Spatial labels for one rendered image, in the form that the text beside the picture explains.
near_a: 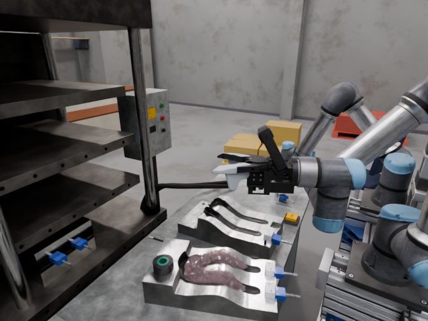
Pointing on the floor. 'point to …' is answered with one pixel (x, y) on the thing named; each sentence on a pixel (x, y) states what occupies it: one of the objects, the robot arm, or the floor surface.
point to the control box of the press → (153, 97)
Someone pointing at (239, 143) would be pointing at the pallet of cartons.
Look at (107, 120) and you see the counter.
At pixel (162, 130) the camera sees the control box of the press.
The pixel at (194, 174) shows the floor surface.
